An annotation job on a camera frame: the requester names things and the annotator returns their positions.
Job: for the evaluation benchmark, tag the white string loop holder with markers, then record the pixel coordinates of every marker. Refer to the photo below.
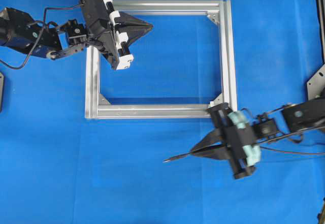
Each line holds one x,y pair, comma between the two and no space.
211,104

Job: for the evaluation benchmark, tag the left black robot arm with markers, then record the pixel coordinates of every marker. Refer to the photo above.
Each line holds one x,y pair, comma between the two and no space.
20,32

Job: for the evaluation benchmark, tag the black plate left edge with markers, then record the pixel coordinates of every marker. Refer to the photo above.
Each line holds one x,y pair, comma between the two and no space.
2,81

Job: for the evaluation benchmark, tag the aluminium extrusion frame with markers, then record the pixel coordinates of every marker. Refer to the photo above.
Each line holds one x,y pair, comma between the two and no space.
182,65

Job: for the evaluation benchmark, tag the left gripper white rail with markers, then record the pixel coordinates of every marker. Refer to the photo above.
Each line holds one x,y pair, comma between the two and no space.
112,42

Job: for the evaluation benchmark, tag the black vertical rail top right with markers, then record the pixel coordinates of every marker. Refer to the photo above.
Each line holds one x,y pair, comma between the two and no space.
320,14

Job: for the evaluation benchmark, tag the right gripper teal pads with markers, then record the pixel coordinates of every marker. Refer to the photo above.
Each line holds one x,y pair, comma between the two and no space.
237,137

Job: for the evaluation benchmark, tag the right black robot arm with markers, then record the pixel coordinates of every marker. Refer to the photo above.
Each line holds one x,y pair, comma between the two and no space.
298,118

